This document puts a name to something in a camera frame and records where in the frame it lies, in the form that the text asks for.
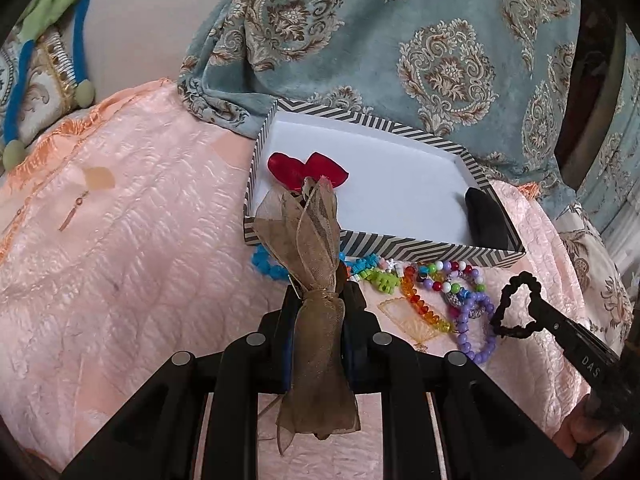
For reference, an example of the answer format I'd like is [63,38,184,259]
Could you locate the black velvet pouch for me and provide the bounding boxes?
[464,187,516,250]

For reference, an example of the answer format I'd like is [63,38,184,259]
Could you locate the black hair scrunchie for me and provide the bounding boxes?
[489,271,548,343]

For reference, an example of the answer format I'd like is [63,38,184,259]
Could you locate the purple beaded bracelet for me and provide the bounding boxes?
[452,292,497,365]

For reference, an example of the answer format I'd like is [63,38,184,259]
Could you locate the beige floral cushion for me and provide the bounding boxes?
[550,205,640,346]

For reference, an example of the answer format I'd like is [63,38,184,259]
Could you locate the gold fan ornament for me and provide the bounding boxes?
[377,296,453,353]

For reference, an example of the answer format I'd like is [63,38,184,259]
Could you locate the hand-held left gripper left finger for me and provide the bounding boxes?
[60,285,302,480]

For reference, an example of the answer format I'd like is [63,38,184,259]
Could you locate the multicolour round bead bracelet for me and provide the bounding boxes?
[417,259,487,301]

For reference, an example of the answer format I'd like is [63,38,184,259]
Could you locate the person's right hand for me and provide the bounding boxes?
[557,395,628,466]

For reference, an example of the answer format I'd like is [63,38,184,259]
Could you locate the plain cream pillow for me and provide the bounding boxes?
[87,0,251,98]

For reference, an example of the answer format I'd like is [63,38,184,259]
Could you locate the silver sparkly bracelet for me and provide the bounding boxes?
[440,270,483,318]

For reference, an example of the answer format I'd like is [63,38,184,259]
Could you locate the brown organza ribbon bow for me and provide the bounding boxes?
[252,175,362,456]

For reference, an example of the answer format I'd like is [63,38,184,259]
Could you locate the striped cardboard box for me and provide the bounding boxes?
[242,99,527,268]

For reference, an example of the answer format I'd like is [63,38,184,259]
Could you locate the teal damask blanket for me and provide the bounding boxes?
[177,0,640,241]

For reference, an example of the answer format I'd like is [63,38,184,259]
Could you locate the red heart ornament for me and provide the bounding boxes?
[267,151,350,193]

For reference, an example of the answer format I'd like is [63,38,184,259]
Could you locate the orange bead bracelet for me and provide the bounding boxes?
[399,265,453,335]

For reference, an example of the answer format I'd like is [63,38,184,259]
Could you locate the blue beaded bracelet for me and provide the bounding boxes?
[251,245,291,282]

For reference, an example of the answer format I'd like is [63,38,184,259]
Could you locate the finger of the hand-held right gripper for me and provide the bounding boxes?
[530,296,586,348]

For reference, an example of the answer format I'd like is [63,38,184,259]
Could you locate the pink satin bedspread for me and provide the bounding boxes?
[0,77,601,480]

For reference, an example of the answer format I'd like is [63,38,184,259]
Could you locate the dark wooden frame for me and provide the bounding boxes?
[554,0,633,196]

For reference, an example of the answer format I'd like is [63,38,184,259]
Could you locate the green blue plush toy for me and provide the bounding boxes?
[2,0,97,171]

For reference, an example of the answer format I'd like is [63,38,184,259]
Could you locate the green charm beaded bracelet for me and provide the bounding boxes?
[341,254,401,295]

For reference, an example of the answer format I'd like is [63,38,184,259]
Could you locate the cream embroidered cushion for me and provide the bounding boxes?
[0,25,96,161]

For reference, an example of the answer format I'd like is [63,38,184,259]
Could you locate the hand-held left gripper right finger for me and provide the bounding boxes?
[341,284,582,480]

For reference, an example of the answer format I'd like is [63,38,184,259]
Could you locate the gold drop earring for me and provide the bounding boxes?
[59,195,91,232]

